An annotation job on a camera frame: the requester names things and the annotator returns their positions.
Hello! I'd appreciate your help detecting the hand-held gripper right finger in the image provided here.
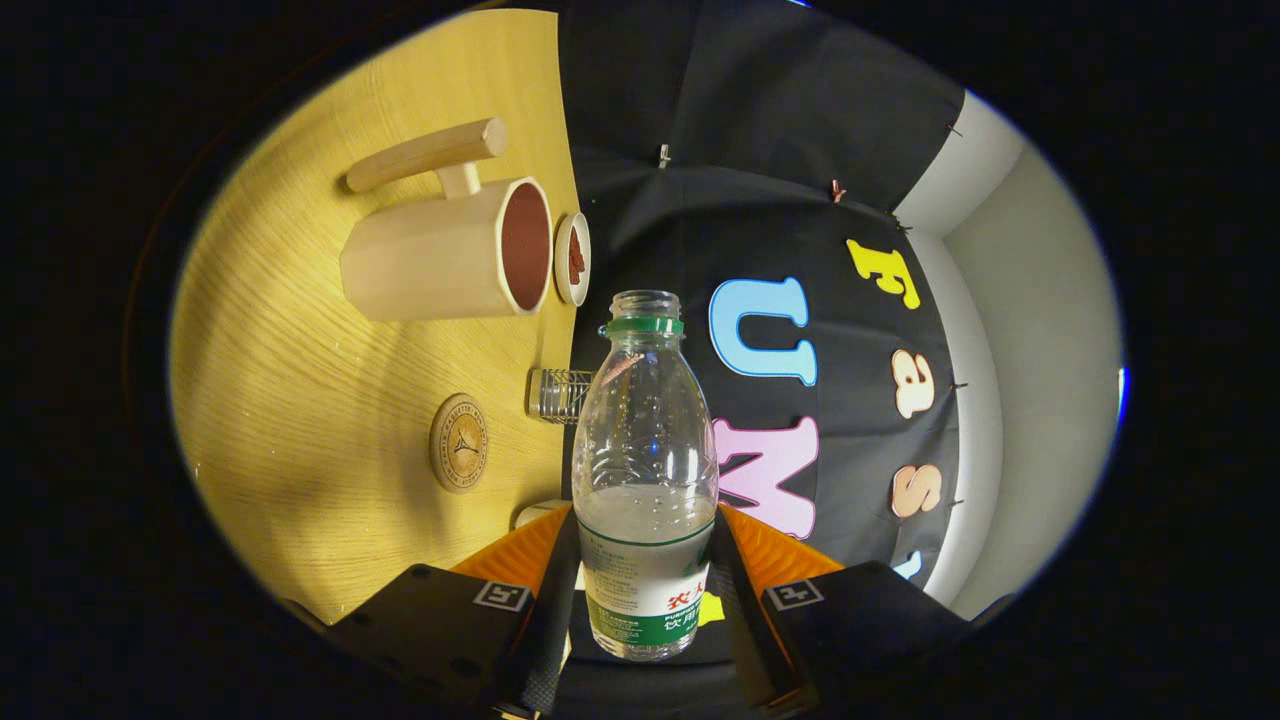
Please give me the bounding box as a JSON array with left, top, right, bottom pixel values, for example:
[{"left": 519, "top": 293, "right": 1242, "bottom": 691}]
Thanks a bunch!
[{"left": 712, "top": 503, "right": 971, "bottom": 716}]

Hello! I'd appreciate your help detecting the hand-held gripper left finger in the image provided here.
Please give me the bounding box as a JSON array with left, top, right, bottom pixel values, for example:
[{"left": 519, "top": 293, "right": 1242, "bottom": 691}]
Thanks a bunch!
[{"left": 285, "top": 503, "right": 581, "bottom": 716}]

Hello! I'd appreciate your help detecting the clear plastic bottle green label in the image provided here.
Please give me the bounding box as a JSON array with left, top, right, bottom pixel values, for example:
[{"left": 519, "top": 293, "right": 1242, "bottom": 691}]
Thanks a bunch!
[{"left": 572, "top": 290, "right": 720, "bottom": 663}]

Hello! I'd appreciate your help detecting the round wooden coaster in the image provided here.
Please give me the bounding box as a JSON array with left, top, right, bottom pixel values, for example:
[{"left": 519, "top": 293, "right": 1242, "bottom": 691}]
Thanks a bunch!
[{"left": 430, "top": 393, "right": 490, "bottom": 494}]

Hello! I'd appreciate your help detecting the beige cup with wooden handle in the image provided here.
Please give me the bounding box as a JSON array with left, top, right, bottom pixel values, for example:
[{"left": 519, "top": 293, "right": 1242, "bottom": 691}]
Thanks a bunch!
[{"left": 340, "top": 118, "right": 553, "bottom": 321}]

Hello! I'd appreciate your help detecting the white toaster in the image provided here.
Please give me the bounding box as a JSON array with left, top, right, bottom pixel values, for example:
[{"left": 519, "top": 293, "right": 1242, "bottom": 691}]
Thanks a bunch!
[{"left": 512, "top": 499, "right": 571, "bottom": 531}]

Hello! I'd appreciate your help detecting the wooden table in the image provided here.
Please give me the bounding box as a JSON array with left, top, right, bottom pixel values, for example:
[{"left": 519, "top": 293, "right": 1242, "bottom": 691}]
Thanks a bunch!
[{"left": 168, "top": 8, "right": 586, "bottom": 626}]

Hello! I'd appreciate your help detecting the white plate with red sauce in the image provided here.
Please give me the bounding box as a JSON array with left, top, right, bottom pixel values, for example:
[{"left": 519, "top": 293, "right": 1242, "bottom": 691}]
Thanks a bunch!
[{"left": 553, "top": 212, "right": 592, "bottom": 307}]

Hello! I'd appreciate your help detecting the black backdrop cloth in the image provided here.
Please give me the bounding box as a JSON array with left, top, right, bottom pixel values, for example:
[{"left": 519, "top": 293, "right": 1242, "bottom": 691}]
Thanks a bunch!
[{"left": 555, "top": 0, "right": 966, "bottom": 691}]

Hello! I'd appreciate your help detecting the wire mesh holder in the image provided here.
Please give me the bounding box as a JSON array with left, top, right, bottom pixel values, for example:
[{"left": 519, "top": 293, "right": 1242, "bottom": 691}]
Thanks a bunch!
[{"left": 527, "top": 368, "right": 596, "bottom": 425}]

